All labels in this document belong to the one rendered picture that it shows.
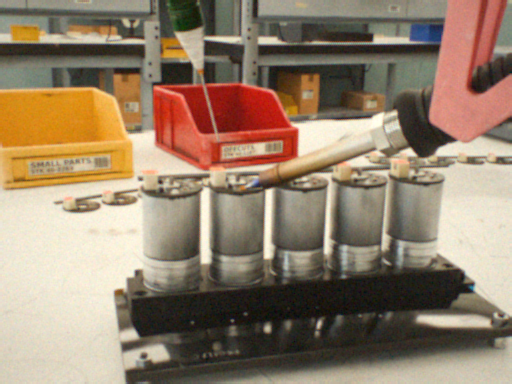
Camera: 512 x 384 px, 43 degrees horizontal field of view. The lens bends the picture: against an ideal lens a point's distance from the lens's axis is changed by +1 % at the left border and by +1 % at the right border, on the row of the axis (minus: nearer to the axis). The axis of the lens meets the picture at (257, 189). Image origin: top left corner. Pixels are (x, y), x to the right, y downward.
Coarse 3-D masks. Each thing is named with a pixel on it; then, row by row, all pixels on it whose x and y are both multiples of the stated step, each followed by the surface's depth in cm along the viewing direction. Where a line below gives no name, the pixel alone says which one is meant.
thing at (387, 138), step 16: (384, 112) 22; (384, 128) 22; (400, 128) 22; (336, 144) 23; (352, 144) 23; (368, 144) 23; (384, 144) 22; (400, 144) 22; (304, 160) 24; (320, 160) 24; (336, 160) 23; (272, 176) 25; (288, 176) 25; (304, 176) 25
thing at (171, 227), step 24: (144, 216) 26; (168, 216) 25; (192, 216) 26; (144, 240) 26; (168, 240) 26; (192, 240) 26; (144, 264) 27; (168, 264) 26; (192, 264) 26; (168, 288) 26
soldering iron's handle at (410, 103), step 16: (496, 64) 20; (480, 80) 20; (496, 80) 20; (400, 96) 21; (416, 96) 21; (432, 96) 21; (400, 112) 21; (416, 112) 21; (416, 128) 21; (432, 128) 21; (416, 144) 21; (432, 144) 21
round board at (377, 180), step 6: (366, 174) 29; (372, 174) 29; (378, 174) 29; (336, 180) 28; (342, 180) 28; (348, 180) 28; (354, 180) 28; (360, 180) 28; (372, 180) 28; (378, 180) 28; (384, 180) 28; (348, 186) 27; (354, 186) 27; (360, 186) 27; (366, 186) 27; (372, 186) 27; (378, 186) 27
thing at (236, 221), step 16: (224, 208) 26; (240, 208) 26; (256, 208) 26; (224, 224) 26; (240, 224) 26; (256, 224) 27; (224, 240) 27; (240, 240) 26; (256, 240) 27; (224, 256) 27; (240, 256) 27; (256, 256) 27; (224, 272) 27; (240, 272) 27; (256, 272) 27
